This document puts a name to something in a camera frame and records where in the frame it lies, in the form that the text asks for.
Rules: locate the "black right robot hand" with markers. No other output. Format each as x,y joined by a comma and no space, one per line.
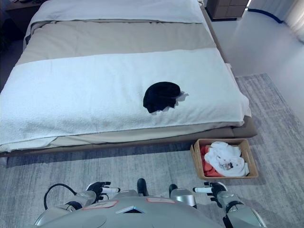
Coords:
216,188

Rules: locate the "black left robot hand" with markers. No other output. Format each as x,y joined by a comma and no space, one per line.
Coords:
98,186

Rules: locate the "black garment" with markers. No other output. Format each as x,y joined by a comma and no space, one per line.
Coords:
160,96

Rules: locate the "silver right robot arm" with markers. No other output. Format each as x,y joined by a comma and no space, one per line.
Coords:
237,209

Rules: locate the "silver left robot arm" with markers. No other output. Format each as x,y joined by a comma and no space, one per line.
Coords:
82,196

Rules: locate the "wooden laundry basket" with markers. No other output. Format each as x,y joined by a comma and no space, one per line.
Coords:
251,164

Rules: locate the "bed with white blanket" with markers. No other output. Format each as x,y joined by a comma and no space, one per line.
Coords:
249,129

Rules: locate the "white terry bed throw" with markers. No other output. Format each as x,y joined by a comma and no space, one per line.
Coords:
83,95

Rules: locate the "white folded bed sheet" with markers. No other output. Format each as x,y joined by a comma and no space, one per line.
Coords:
118,9

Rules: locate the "grey floor rug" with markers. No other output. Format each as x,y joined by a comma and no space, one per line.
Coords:
95,166

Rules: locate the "red garment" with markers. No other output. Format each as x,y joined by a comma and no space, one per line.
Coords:
206,167

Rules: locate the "white printed garment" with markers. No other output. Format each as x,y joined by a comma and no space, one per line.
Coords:
225,158

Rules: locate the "silver right robot leg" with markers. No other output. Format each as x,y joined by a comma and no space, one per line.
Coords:
181,196

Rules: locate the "silver robot leg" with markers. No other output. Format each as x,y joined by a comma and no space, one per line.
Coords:
142,186
181,196

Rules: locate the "silver left robot leg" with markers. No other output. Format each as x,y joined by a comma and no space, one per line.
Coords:
142,186

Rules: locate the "silver robot torso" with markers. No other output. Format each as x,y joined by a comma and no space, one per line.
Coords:
133,216

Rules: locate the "wooden dresser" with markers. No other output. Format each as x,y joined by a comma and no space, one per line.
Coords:
228,8

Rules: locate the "white window curtain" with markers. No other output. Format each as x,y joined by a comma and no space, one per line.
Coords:
295,16

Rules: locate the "dark wooden nightstand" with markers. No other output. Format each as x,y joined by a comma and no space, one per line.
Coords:
19,8

